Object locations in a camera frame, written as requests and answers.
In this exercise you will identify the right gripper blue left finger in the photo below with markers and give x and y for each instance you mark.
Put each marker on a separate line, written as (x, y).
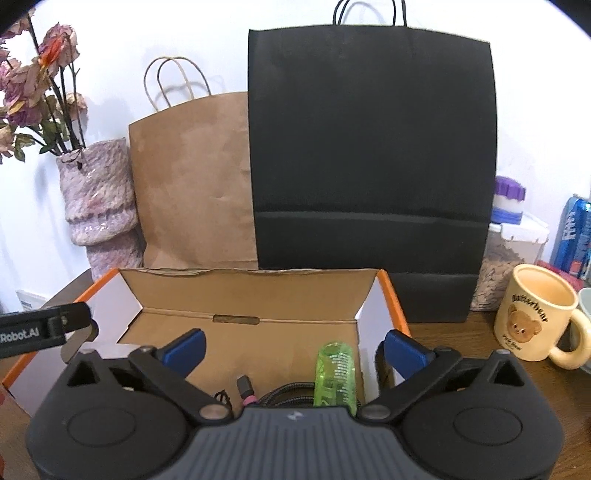
(185, 353)

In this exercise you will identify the red cardboard box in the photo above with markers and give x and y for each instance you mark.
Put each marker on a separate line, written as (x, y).
(266, 325)

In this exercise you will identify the brown paper bag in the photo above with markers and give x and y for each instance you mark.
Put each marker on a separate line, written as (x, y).
(193, 189)

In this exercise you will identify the translucent white plastic container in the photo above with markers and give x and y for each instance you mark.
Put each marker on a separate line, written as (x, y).
(108, 350)

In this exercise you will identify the pink textured vase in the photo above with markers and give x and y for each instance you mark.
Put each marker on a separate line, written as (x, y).
(100, 209)

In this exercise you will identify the black paper bag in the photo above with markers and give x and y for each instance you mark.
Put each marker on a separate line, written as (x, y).
(375, 147)

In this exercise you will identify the dried pink flowers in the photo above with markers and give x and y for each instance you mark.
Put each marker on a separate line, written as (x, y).
(40, 102)

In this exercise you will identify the clear jar with white lid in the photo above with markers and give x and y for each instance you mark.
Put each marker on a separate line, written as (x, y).
(507, 246)

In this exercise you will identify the purple white container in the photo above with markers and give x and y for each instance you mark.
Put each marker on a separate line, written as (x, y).
(508, 201)

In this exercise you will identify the green spray bottle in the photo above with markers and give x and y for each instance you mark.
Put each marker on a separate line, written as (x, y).
(335, 377)

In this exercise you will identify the yellow bear mug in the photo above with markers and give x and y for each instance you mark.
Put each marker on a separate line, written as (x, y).
(535, 312)

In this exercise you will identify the blue drink can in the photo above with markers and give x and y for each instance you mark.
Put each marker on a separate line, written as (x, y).
(573, 236)

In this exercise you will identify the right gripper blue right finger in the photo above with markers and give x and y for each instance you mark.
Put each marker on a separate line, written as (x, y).
(406, 355)

